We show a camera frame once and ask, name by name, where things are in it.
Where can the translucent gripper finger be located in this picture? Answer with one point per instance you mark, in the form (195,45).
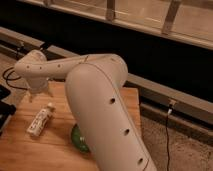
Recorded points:
(30,97)
(50,93)

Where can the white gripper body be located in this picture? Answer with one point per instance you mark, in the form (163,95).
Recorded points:
(37,85)

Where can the white labelled bottle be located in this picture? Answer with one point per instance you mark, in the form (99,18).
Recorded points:
(40,120)

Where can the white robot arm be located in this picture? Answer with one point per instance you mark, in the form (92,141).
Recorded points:
(92,87)

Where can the green ceramic bowl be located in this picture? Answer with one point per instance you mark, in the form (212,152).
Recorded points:
(78,140)

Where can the black equipment at left edge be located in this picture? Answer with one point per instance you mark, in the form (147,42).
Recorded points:
(6,110)

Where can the grey floor rail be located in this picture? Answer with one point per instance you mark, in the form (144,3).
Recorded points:
(191,116)

